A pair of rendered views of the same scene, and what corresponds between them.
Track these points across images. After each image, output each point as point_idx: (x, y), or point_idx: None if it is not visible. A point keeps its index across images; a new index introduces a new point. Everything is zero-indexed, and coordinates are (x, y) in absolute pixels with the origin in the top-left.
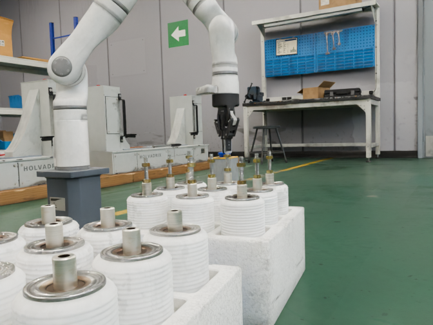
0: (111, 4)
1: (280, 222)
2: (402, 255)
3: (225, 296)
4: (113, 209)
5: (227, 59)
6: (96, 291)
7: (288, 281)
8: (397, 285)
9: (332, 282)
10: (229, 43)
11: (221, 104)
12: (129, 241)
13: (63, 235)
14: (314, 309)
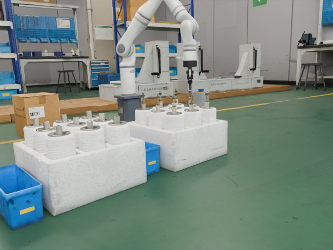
0: (140, 17)
1: (198, 126)
2: (293, 154)
3: (129, 149)
4: (103, 114)
5: (188, 43)
6: (63, 136)
7: (199, 155)
8: (262, 166)
9: (231, 160)
10: (188, 34)
11: (185, 66)
12: (87, 124)
13: None
14: (205, 168)
